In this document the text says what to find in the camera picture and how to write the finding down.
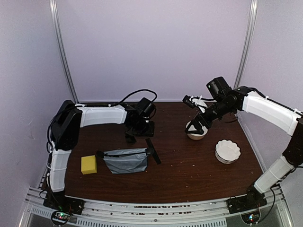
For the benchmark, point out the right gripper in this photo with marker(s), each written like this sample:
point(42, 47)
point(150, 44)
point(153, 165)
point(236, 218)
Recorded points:
point(200, 117)

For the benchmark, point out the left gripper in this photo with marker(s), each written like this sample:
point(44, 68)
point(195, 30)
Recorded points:
point(150, 133)

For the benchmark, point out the black clipper guard comb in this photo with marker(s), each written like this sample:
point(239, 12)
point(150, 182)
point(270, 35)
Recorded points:
point(130, 139)

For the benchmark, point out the grey drawstring pouch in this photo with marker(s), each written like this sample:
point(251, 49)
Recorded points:
point(125, 161)

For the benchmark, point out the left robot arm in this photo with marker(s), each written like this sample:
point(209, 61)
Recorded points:
point(63, 130)

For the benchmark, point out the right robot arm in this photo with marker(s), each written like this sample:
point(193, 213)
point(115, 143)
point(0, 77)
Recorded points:
point(284, 126)

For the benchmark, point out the white round bowl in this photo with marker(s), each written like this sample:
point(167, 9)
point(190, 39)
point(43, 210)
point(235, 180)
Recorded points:
point(194, 136)

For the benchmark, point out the white scalloped bowl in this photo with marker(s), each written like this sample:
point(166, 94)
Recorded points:
point(227, 152)

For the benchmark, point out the yellow sponge block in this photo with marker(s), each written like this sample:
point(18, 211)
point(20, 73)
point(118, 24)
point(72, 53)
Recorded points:
point(88, 165)

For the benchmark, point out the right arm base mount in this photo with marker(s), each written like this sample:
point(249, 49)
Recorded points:
point(252, 200)

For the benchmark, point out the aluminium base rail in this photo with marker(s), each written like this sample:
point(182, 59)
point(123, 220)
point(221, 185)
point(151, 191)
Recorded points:
point(212, 213)

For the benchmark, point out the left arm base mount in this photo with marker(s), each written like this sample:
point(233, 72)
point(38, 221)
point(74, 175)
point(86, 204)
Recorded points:
point(58, 201)

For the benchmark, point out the aluminium corner post right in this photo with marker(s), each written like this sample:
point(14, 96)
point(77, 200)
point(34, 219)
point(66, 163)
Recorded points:
point(247, 41)

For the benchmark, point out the aluminium corner post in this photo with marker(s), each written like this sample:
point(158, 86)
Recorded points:
point(62, 53)
point(247, 41)

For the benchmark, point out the aluminium corner post left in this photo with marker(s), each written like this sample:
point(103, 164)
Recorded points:
point(62, 53)

